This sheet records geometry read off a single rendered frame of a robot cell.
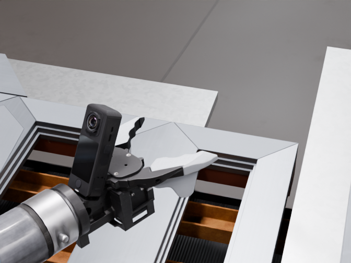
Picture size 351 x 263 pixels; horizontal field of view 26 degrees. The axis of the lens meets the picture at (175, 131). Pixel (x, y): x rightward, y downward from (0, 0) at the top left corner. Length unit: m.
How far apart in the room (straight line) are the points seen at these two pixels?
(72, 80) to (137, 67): 1.41
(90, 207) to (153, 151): 0.97
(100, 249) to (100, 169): 0.76
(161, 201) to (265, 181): 0.26
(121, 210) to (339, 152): 0.79
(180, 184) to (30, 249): 0.22
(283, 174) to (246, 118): 1.59
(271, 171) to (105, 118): 1.00
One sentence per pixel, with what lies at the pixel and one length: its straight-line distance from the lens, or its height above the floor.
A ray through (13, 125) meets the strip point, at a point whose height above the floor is 0.86.
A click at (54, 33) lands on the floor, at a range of 4.09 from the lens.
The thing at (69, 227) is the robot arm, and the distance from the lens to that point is 0.93.
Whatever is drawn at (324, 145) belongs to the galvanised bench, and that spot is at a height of 1.05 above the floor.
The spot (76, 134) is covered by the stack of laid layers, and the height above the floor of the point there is 0.85.
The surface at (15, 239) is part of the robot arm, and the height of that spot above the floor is 1.47.
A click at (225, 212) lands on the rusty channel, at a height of 0.71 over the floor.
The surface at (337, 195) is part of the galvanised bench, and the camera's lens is 1.57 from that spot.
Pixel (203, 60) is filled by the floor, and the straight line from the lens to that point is 3.83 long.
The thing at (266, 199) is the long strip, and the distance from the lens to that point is 1.81.
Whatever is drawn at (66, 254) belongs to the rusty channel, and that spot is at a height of 0.68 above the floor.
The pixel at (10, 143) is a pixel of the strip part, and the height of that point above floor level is 0.86.
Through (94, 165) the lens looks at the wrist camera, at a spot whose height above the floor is 1.49.
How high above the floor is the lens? 2.11
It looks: 39 degrees down
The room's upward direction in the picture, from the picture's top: straight up
